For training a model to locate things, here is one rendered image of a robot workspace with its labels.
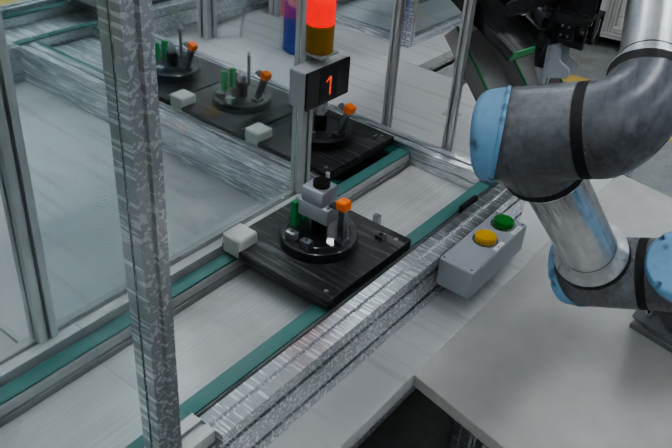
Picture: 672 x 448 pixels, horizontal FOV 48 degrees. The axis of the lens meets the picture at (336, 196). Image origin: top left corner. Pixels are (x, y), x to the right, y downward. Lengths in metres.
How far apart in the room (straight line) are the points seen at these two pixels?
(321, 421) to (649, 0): 0.74
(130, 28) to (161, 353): 0.34
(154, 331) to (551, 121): 0.49
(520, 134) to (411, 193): 0.73
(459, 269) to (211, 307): 0.43
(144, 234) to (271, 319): 0.60
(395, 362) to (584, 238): 0.38
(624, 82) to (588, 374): 0.61
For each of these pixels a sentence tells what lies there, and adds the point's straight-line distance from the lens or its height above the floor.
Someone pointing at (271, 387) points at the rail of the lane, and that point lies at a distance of 1.09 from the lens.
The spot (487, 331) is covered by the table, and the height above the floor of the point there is 0.86.
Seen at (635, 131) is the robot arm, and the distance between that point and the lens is 0.88.
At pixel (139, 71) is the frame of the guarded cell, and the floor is 1.51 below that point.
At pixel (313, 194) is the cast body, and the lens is 1.27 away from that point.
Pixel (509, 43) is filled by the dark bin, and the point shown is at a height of 1.21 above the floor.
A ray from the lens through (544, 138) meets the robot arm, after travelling 0.89.
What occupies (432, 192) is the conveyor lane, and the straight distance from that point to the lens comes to 1.62.
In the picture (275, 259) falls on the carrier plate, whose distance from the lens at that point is 1.29.
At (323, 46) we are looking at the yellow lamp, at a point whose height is 1.28.
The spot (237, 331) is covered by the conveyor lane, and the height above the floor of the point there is 0.92.
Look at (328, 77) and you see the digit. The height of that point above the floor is 1.22.
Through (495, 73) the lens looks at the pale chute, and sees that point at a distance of 1.76.
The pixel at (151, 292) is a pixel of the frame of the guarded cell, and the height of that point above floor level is 1.29.
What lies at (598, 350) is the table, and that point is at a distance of 1.41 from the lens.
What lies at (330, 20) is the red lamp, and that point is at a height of 1.32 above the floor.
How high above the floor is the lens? 1.75
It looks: 32 degrees down
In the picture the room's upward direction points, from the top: 4 degrees clockwise
